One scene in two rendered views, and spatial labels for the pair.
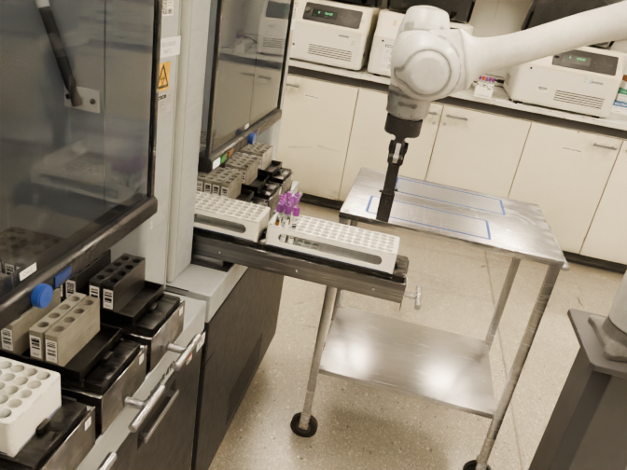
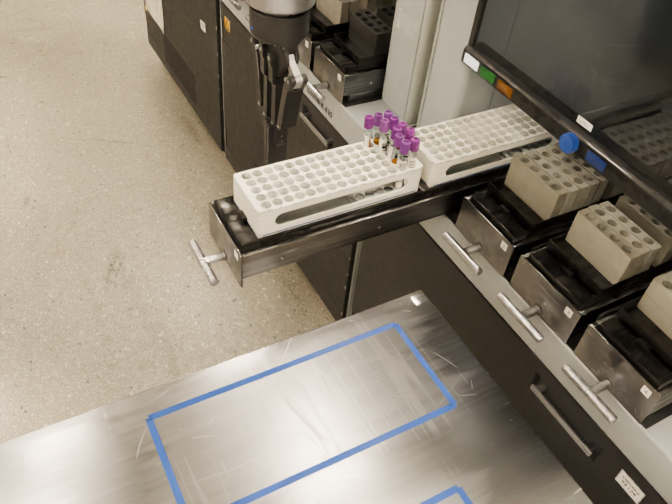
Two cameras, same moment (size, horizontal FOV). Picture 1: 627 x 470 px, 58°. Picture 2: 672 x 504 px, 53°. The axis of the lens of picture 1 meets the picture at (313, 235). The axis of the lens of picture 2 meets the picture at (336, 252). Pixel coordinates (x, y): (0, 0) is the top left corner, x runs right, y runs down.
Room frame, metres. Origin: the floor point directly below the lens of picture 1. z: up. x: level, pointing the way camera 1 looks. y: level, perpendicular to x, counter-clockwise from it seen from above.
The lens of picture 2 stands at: (1.86, -0.59, 1.52)
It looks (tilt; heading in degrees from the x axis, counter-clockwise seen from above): 44 degrees down; 139
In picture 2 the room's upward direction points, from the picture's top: 7 degrees clockwise
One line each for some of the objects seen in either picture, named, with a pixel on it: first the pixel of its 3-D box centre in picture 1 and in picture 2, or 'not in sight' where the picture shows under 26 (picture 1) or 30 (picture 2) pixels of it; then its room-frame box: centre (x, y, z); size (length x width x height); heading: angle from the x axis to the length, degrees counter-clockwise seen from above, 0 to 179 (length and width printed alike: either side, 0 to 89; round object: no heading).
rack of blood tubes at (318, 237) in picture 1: (332, 242); (329, 185); (1.20, -0.05, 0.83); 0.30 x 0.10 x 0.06; 82
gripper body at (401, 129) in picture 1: (400, 137); (278, 38); (1.19, -0.15, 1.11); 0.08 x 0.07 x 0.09; 172
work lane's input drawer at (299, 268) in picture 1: (273, 250); (395, 190); (1.22, 0.09, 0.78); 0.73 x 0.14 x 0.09; 82
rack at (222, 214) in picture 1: (203, 213); (482, 143); (1.25, 0.27, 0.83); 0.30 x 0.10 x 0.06; 82
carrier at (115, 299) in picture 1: (125, 285); (366, 35); (0.85, 0.31, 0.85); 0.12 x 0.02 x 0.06; 172
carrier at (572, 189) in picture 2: (223, 186); (546, 184); (1.40, 0.25, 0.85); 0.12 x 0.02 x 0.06; 172
